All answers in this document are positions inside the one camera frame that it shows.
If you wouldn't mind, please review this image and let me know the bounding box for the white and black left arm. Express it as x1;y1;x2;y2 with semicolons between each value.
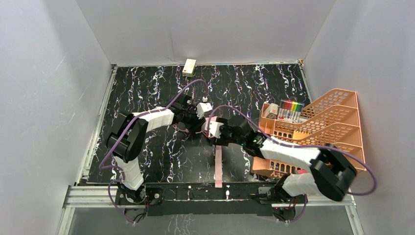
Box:
106;94;212;204

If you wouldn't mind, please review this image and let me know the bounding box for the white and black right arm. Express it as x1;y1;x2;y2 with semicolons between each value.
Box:
202;116;357;201

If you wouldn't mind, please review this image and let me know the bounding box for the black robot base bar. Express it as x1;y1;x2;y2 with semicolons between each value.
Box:
146;182;289;216

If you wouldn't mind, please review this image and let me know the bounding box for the small white box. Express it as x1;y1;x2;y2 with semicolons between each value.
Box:
182;59;196;77

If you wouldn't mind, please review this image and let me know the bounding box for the pink and black folding umbrella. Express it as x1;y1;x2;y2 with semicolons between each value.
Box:
173;116;223;188

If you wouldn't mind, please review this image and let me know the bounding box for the white eraser in organizer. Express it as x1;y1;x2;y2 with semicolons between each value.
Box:
263;103;279;119

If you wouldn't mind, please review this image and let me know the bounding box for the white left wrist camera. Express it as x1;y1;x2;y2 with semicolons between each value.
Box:
196;96;213;119

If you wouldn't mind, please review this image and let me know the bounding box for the aluminium table frame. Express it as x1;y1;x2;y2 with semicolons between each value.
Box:
58;62;364;235

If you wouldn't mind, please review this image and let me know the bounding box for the pack of coloured markers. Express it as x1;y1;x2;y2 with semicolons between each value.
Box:
277;99;304;123

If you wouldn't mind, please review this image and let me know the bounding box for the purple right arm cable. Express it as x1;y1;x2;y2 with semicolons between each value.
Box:
207;104;378;224

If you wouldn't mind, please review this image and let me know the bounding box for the orange plastic desk organizer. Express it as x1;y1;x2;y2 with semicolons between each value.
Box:
258;89;365;162

